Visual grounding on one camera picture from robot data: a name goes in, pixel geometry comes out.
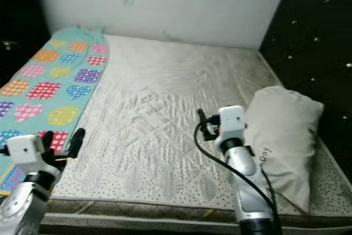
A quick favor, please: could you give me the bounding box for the blue yellow children's board book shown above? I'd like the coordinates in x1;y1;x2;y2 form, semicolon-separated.
0;161;28;196

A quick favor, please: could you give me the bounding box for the grey quilted mattress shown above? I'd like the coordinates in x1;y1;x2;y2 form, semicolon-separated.
0;34;352;230

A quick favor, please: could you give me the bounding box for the teal blanket with colourful shapes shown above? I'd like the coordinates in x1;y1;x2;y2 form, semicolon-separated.
0;26;109;161

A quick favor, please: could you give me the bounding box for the beige pillow with print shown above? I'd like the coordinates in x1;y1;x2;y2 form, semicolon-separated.
242;85;325;214

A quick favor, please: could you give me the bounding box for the black tufted headboard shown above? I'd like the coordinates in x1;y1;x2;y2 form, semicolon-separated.
258;0;352;153

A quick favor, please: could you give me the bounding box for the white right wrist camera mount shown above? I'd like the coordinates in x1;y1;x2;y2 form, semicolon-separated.
217;105;246;142

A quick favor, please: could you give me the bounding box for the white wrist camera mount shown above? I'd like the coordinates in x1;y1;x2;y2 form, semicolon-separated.
217;105;246;142
5;134;46;174

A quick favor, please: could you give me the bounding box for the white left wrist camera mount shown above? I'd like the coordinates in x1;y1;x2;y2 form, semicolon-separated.
5;134;46;174

